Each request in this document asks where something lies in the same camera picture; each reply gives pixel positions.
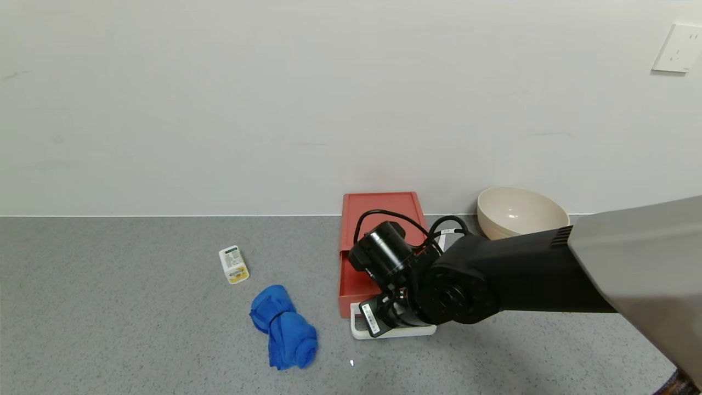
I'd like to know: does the red drawer with white handle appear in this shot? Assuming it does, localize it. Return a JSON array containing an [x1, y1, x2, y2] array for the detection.
[[338, 250, 438, 340]]

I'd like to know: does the small white carton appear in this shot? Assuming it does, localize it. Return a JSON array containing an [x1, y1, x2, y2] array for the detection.
[[219, 245, 250, 285]]

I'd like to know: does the blue rolled cloth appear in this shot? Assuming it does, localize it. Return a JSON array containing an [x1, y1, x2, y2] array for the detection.
[[249, 284, 319, 370]]

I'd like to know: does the beige ribbed bowl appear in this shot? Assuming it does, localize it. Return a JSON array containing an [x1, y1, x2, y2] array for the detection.
[[477, 187, 571, 241]]

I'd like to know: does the black camera cable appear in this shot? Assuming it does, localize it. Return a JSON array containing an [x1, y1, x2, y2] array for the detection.
[[354, 209, 429, 245]]

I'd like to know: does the black labelled cable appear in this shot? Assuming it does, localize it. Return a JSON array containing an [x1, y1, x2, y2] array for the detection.
[[427, 215, 471, 245]]

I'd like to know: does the white wall socket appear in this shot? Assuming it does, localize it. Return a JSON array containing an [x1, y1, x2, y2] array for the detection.
[[652, 22, 702, 73]]

